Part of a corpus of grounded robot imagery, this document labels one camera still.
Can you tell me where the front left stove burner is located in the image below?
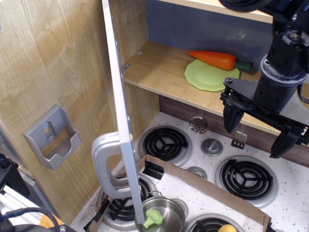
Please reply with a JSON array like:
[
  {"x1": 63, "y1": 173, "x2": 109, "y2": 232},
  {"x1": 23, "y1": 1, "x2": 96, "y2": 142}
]
[{"x1": 103, "y1": 174, "x2": 157, "y2": 232}]

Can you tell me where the orange object bottom left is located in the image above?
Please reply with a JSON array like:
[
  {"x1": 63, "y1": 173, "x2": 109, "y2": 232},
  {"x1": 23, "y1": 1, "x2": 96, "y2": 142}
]
[{"x1": 39, "y1": 214, "x2": 63, "y2": 228}]

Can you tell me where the grey toy microwave door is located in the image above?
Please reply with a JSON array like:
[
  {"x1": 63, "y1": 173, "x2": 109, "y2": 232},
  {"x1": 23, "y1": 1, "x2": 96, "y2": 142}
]
[{"x1": 102, "y1": 0, "x2": 144, "y2": 224}]

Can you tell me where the back left stove burner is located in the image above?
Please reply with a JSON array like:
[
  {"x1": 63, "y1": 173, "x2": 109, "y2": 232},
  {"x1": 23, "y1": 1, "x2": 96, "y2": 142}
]
[{"x1": 136, "y1": 126, "x2": 193, "y2": 167}]

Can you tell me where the grey wall phone holder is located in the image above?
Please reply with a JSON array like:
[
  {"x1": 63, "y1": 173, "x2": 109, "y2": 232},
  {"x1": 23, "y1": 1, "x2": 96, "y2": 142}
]
[{"x1": 23, "y1": 105, "x2": 81, "y2": 170}]

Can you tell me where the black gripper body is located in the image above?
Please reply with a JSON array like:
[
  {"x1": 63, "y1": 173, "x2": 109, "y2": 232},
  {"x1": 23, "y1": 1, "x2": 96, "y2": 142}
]
[{"x1": 220, "y1": 55, "x2": 309, "y2": 145}]

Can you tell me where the hanging silver spatula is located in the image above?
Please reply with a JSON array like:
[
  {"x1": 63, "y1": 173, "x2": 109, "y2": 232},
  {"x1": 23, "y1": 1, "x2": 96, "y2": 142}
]
[{"x1": 231, "y1": 124, "x2": 248, "y2": 150}]

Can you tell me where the stove burner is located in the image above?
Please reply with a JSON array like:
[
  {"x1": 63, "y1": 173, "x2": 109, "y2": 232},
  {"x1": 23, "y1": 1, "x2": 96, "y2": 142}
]
[
  {"x1": 136, "y1": 126, "x2": 193, "y2": 167},
  {"x1": 183, "y1": 213, "x2": 245, "y2": 232},
  {"x1": 103, "y1": 174, "x2": 157, "y2": 232},
  {"x1": 214, "y1": 155, "x2": 279, "y2": 209}
]

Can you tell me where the large silver stove knob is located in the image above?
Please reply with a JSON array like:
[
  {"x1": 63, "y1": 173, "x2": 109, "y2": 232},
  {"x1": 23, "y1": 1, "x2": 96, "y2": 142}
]
[{"x1": 201, "y1": 139, "x2": 223, "y2": 157}]

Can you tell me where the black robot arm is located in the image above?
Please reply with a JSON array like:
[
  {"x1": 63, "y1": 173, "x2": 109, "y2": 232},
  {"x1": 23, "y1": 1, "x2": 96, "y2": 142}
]
[{"x1": 221, "y1": 0, "x2": 309, "y2": 159}]

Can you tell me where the orange toy carrot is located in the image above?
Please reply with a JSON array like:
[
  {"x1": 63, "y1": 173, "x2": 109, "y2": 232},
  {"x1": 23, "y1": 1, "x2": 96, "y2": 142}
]
[{"x1": 188, "y1": 50, "x2": 253, "y2": 73}]

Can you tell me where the black equipment left edge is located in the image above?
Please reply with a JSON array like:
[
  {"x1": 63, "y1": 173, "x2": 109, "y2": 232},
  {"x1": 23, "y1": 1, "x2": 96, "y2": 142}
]
[{"x1": 0, "y1": 153, "x2": 30, "y2": 198}]

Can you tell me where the green toy broccoli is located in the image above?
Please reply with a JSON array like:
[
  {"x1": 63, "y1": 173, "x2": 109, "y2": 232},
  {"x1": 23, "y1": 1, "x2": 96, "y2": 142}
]
[{"x1": 143, "y1": 209, "x2": 163, "y2": 229}]

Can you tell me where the back right stove burner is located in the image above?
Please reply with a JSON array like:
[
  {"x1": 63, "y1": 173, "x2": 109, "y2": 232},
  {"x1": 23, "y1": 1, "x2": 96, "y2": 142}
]
[{"x1": 214, "y1": 155, "x2": 279, "y2": 209}]

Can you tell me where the black cable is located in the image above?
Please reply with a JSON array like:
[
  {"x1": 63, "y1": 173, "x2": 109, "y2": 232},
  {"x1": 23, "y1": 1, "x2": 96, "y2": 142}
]
[{"x1": 0, "y1": 207, "x2": 61, "y2": 232}]

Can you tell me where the hanging silver skimmer spoon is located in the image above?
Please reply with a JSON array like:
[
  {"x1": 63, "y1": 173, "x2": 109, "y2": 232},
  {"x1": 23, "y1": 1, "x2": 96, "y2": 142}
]
[{"x1": 189, "y1": 109, "x2": 209, "y2": 134}]

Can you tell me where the silver microwave door handle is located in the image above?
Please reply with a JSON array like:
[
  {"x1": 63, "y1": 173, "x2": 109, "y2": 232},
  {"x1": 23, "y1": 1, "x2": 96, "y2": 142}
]
[{"x1": 92, "y1": 132, "x2": 131, "y2": 199}]

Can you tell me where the brown cardboard barrier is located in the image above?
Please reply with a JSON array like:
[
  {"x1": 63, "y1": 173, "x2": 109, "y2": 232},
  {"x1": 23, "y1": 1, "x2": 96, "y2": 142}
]
[{"x1": 84, "y1": 154, "x2": 270, "y2": 232}]

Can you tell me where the front right stove burner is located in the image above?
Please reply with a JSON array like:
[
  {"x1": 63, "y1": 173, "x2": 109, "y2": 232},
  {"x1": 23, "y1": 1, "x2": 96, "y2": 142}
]
[{"x1": 183, "y1": 213, "x2": 245, "y2": 232}]

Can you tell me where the small silver stove knob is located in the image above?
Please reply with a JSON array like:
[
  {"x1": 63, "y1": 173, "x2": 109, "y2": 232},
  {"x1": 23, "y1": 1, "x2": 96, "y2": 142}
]
[{"x1": 187, "y1": 166, "x2": 207, "y2": 180}]

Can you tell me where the light green toy plate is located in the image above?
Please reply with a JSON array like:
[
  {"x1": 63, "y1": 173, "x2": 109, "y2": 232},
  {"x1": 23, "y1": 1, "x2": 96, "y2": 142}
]
[{"x1": 184, "y1": 59, "x2": 240, "y2": 91}]

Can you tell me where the yellow toy fruit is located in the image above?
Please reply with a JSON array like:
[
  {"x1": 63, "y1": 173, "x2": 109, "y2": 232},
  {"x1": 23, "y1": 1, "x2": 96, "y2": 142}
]
[{"x1": 218, "y1": 224, "x2": 237, "y2": 232}]

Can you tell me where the stainless steel pot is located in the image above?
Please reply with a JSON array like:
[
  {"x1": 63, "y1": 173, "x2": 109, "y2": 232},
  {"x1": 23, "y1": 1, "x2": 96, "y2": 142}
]
[{"x1": 135, "y1": 196, "x2": 185, "y2": 232}]

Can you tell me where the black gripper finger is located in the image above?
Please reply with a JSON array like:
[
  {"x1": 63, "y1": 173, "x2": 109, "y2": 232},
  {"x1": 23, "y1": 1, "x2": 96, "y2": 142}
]
[
  {"x1": 223, "y1": 100, "x2": 244, "y2": 133},
  {"x1": 270, "y1": 132, "x2": 296, "y2": 159}
]

